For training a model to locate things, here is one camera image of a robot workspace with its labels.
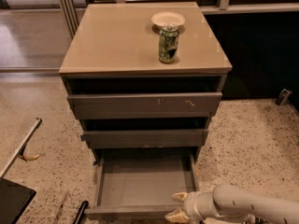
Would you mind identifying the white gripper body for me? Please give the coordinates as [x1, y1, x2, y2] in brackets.
[183, 191, 201, 222]

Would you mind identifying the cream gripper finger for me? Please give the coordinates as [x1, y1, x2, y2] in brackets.
[164, 208, 190, 223]
[172, 192, 188, 203]

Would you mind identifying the grey bottom drawer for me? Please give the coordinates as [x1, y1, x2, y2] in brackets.
[85, 147, 198, 220]

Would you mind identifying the grey drawer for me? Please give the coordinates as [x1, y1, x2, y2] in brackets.
[85, 147, 198, 220]
[83, 129, 208, 148]
[67, 92, 222, 119]

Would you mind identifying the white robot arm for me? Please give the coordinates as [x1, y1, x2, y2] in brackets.
[164, 184, 299, 224]

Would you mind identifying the grey middle drawer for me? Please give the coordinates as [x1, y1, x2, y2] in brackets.
[83, 129, 208, 148]

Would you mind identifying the grey top drawer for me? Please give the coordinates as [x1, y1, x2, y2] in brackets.
[67, 92, 222, 119]

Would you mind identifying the grey drawer cabinet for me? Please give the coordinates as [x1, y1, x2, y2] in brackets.
[59, 1, 234, 166]

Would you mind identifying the small grey floor device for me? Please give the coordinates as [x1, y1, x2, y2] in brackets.
[275, 89, 292, 105]

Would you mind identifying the green soda can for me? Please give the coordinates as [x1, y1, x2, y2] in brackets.
[159, 23, 179, 63]

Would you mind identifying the black laptop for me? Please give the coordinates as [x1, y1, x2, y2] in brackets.
[0, 178, 36, 224]

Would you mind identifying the white paper bowl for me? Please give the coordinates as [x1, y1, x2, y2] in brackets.
[151, 12, 185, 27]

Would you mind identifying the black handle object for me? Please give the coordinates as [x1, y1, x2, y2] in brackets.
[72, 201, 89, 224]

